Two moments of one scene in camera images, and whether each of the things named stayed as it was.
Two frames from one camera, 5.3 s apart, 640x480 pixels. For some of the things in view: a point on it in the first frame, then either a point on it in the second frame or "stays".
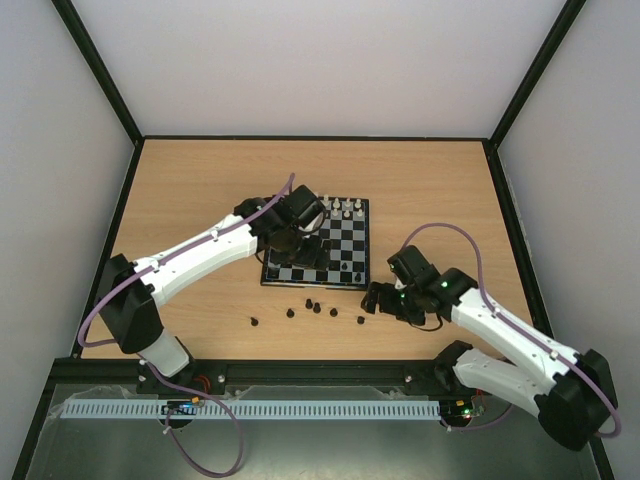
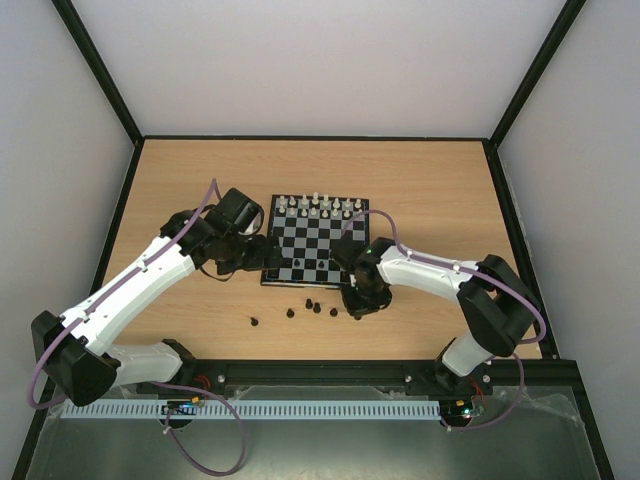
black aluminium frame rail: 252,373 stays
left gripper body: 297,254 to 239,257
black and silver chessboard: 347,226 stays
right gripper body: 388,298 to 365,302
